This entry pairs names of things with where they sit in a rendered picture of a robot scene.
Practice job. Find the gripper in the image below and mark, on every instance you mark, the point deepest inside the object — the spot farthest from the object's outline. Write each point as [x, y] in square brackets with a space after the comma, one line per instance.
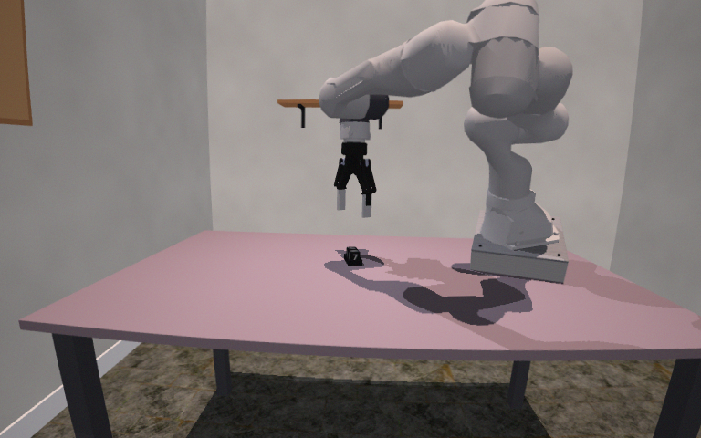
[355, 164]

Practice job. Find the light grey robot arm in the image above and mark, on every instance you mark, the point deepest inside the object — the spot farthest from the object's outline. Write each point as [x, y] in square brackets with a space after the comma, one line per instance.
[502, 37]

